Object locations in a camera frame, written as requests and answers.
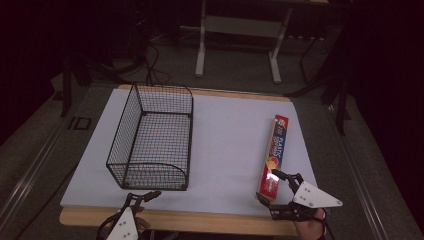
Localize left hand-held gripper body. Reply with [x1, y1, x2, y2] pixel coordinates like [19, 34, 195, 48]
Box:
[105, 199, 145, 240]

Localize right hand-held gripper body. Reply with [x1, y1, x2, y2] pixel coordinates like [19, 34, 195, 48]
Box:
[270, 173, 344, 223]

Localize red plastic wrap box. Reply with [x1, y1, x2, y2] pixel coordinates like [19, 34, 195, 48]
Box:
[256, 114, 290, 201]

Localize black wire basket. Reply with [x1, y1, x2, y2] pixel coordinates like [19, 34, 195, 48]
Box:
[105, 81, 195, 192]

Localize person's left hand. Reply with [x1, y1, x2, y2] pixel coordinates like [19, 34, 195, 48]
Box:
[133, 206, 152, 232]

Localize person's right hand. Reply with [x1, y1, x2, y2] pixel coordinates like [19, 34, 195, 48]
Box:
[292, 207, 328, 240]

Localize white table mat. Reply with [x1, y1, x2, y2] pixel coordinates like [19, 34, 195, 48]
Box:
[59, 87, 318, 217]

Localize black floor socket plate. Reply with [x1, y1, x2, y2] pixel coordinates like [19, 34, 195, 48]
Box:
[67, 116, 93, 131]

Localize black metal stand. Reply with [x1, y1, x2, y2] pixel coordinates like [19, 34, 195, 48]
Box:
[283, 29, 353, 137]
[59, 49, 93, 118]

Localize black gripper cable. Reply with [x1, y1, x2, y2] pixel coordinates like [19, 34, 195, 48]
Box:
[320, 207, 336, 240]
[95, 213, 118, 240]

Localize black floor cables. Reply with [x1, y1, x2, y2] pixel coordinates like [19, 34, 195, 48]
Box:
[141, 41, 172, 86]

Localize white metal table frame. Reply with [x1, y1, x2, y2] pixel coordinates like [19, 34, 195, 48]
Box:
[194, 0, 295, 85]

